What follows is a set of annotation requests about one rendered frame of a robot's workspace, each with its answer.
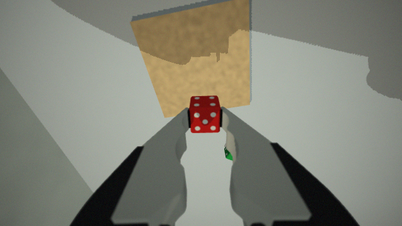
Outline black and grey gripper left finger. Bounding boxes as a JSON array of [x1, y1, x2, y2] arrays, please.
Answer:
[[70, 107, 191, 226]]

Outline tan mat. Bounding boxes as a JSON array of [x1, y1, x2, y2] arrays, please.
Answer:
[[130, 0, 250, 118]]

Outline red die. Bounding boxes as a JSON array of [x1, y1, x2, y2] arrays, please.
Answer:
[[189, 95, 220, 133]]

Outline green die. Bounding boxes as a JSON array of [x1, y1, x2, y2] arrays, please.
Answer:
[[224, 147, 232, 160]]

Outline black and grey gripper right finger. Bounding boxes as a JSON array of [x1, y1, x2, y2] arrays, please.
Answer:
[[220, 106, 360, 226]]

